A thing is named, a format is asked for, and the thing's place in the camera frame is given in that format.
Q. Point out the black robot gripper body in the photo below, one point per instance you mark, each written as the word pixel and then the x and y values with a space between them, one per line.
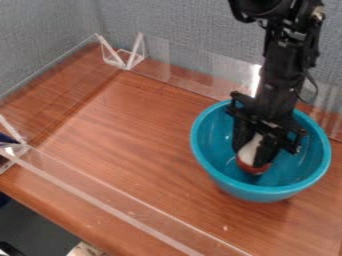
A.
pixel 270 108

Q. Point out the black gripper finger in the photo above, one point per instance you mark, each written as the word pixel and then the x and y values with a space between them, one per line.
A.
pixel 269 145
pixel 244 133

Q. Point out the white brown toy mushroom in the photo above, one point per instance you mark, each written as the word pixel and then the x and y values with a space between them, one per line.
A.
pixel 245 159

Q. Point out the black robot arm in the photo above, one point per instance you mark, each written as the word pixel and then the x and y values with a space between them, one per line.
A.
pixel 293 23

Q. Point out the blue plastic bowl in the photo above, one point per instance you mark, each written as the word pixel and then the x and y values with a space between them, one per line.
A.
pixel 294 172

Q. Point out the clear acrylic back barrier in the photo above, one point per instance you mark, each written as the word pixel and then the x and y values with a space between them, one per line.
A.
pixel 214 75

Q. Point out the clear acrylic barrier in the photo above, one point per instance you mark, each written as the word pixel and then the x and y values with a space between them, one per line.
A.
pixel 214 75
pixel 25 63
pixel 110 200

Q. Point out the clear acrylic left barrier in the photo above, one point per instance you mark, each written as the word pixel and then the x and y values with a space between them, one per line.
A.
pixel 25 63

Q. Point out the clear acrylic front barrier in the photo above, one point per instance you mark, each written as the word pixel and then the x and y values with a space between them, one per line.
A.
pixel 110 200

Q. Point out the clear acrylic corner bracket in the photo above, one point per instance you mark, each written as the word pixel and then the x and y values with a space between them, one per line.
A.
pixel 123 59

